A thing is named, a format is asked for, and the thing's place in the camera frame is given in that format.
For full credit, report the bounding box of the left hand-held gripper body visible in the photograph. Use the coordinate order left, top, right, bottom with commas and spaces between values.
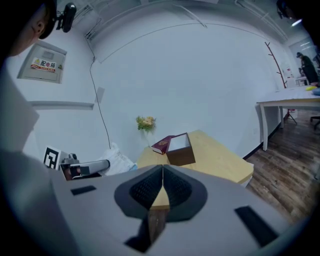
43, 146, 87, 181

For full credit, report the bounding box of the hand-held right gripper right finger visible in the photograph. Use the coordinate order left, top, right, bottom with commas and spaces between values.
149, 164, 297, 256

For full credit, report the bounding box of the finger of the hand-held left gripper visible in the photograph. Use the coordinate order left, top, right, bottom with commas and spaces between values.
79, 159, 111, 175

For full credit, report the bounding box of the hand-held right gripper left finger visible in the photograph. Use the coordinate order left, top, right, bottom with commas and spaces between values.
50, 164, 164, 256

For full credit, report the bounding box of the brown box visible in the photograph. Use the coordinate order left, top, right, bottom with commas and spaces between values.
165, 132, 197, 167

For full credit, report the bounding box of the white plastic bag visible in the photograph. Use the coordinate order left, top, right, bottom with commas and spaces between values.
96, 141, 138, 176

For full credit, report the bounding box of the person's white shirt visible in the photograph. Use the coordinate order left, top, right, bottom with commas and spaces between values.
0, 56, 85, 256

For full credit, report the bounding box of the yellow flower bouquet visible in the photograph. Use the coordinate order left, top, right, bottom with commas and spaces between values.
135, 115, 157, 135

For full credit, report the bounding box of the dark red book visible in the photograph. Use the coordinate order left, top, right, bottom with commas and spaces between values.
151, 135, 181, 155

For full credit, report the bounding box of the red and white panel sticker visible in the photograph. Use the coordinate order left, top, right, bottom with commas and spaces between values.
30, 57, 57, 73

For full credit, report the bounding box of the white long table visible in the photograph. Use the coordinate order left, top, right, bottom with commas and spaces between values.
256, 86, 320, 152

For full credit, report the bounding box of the person's head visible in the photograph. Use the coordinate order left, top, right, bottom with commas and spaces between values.
6, 0, 58, 58

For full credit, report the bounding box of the brown coat rack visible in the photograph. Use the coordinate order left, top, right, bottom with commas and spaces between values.
264, 41, 298, 125

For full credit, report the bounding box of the white ceiling conduit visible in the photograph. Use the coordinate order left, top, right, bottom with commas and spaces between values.
172, 2, 208, 29

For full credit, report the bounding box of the white wall ledge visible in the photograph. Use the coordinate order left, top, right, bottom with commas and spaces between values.
28, 100, 95, 111

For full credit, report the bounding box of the black wall cable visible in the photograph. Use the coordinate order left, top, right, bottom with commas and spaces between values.
89, 56, 112, 150

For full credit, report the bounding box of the white wall plate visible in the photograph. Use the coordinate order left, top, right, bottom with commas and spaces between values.
94, 86, 106, 104

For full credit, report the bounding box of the grey wall electrical panel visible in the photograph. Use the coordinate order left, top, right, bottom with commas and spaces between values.
16, 43, 68, 85

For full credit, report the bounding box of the black head-worn camera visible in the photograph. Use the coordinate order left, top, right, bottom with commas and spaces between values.
55, 2, 78, 34

